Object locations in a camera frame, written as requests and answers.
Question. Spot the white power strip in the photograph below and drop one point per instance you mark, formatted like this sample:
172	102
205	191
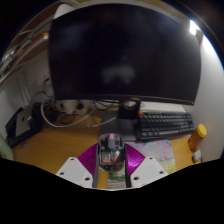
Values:
71	106

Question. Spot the wooden wall shelf unit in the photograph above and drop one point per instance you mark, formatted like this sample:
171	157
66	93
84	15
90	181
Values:
20	53

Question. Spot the bright white lamp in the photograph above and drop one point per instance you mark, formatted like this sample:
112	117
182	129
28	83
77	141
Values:
192	27

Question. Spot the black flat box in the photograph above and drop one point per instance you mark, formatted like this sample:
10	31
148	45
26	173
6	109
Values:
13	138

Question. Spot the silver mini computer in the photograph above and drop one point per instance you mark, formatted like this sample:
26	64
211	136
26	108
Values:
22	121

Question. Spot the orange bottle with yellow lid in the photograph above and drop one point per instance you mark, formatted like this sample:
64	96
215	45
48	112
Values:
196	138

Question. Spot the floral print mouse pad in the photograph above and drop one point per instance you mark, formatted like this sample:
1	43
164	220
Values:
156	151

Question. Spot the transparent computer mouse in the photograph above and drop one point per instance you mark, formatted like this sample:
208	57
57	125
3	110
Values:
111	151

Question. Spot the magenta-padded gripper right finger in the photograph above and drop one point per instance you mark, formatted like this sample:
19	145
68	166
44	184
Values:
146	170

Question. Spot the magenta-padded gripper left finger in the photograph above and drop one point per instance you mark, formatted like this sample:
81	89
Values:
75	170

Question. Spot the black computer monitor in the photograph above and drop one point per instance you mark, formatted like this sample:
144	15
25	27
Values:
126	50

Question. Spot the dark grey keyboard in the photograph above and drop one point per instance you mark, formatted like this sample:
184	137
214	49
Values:
165	125

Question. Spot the small grey white case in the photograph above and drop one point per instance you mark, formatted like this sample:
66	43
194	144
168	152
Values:
196	156

